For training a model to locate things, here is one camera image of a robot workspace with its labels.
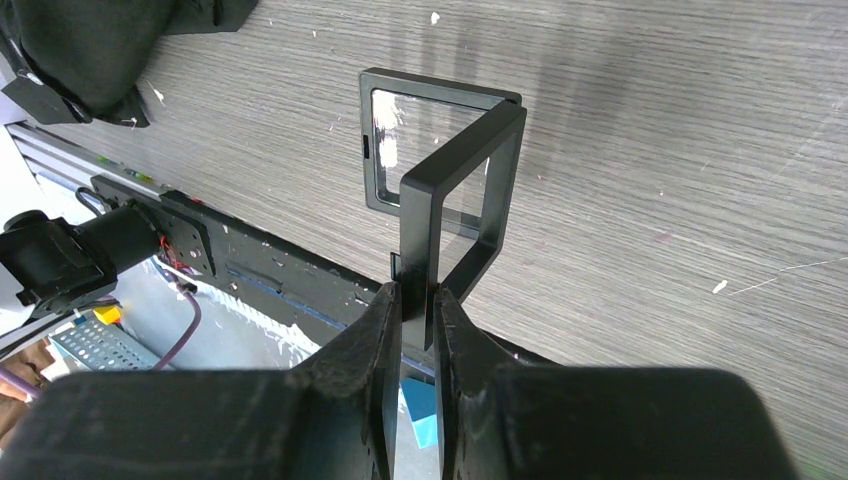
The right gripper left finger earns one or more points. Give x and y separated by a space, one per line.
333 416

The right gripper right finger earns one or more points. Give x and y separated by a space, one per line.
502 418

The black square box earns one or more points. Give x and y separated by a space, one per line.
437 172

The black button shirt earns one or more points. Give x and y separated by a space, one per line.
75 62

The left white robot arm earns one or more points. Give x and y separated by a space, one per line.
50 266

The blue toy brick front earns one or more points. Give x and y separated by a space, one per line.
420 400

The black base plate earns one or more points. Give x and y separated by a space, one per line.
265 265

